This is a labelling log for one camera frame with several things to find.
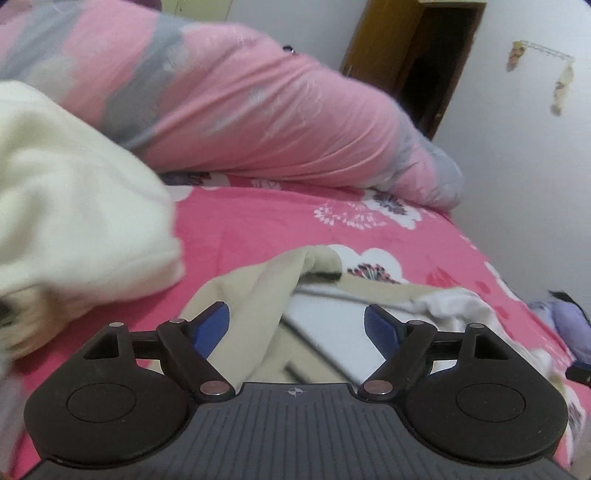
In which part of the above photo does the wooden door frame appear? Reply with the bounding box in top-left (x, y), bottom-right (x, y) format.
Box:
top-left (341, 0), bottom-right (488, 140)

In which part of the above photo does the purple cloth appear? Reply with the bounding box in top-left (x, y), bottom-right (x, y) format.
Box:
top-left (529, 290), bottom-right (591, 365)

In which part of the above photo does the pink grey rolled quilt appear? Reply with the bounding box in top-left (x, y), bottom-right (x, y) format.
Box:
top-left (0, 0), bottom-right (465, 210)

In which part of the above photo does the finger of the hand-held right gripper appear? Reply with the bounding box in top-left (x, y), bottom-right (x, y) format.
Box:
top-left (566, 362), bottom-right (591, 385)

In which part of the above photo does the cream fleece garment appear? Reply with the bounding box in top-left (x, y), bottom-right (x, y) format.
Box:
top-left (0, 80), bottom-right (185, 365)

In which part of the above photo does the beige zip jacket black trim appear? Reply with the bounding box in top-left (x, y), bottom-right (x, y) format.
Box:
top-left (178, 246), bottom-right (585, 416)

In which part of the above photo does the wall hanger with ornaments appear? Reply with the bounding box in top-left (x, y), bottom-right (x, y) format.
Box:
top-left (505, 41), bottom-right (576, 116)

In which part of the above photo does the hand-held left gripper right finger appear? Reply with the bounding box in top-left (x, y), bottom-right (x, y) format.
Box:
top-left (358, 303), bottom-right (508, 403)

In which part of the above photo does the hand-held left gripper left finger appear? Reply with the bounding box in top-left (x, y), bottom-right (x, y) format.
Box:
top-left (82, 301), bottom-right (234, 403)

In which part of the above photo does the pale green cabinet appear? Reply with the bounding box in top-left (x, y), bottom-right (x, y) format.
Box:
top-left (161, 0), bottom-right (232, 17)

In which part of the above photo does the pink floral bedsheet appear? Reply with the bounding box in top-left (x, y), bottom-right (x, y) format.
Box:
top-left (0, 171), bottom-right (591, 480)

